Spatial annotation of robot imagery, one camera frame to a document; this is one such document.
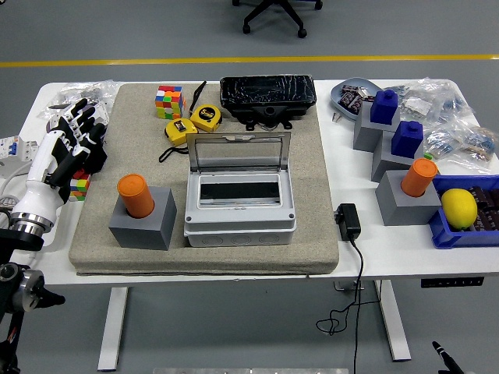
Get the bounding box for black power adapter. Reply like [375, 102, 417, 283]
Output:
[333, 203, 362, 242]

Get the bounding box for yellow tape measure black strap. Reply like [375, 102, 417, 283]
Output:
[157, 118, 199, 164]

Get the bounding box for large colourful puzzle cube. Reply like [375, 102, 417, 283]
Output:
[154, 85, 186, 120]

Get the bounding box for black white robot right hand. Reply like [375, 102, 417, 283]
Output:
[431, 340, 465, 374]

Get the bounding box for yellow tape measure black label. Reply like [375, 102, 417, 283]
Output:
[189, 104, 224, 132]

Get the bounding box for blue-grey shallow dish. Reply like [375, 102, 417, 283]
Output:
[330, 77, 385, 118]

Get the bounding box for small colourful puzzle cube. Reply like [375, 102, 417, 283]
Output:
[69, 170, 91, 203]

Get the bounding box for dark wrapped candies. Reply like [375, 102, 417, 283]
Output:
[338, 84, 371, 116]

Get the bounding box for grey holder block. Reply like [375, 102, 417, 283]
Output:
[108, 185, 179, 251]
[370, 130, 426, 183]
[352, 101, 402, 152]
[375, 170, 444, 227]

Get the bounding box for white desk leg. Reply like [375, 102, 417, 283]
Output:
[373, 279, 412, 362]
[97, 287, 129, 371]

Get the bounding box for blue block battery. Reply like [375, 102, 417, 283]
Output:
[391, 120, 425, 159]
[369, 89, 399, 126]

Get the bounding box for yellow lemon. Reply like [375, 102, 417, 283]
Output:
[441, 188, 479, 230]

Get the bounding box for black wrapped device case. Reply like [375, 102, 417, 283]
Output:
[219, 73, 317, 132]

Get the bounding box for grey-brown fabric mat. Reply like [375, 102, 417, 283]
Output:
[68, 82, 339, 277]

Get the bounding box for black office chair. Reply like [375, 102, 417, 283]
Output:
[232, 0, 324, 39]

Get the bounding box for white circuit breaker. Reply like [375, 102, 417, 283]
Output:
[0, 134, 41, 164]

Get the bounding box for black desk control panel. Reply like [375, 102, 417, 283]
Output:
[419, 276, 485, 289]

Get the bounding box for grey junction box clear lid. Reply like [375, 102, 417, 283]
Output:
[182, 131, 297, 248]

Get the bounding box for black adapter cord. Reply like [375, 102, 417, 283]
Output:
[315, 236, 383, 374]

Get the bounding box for white power cable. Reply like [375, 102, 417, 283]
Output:
[0, 161, 32, 213]

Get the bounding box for blue plastic bin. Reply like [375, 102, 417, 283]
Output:
[427, 174, 499, 249]

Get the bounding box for orange cylinder battery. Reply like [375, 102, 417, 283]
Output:
[118, 173, 156, 219]
[400, 157, 439, 198]

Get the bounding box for clear bag of parts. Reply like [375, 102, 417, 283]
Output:
[423, 115, 499, 175]
[391, 76, 476, 129]
[37, 79, 122, 118]

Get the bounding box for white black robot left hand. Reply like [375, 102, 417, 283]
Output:
[11, 97, 108, 224]

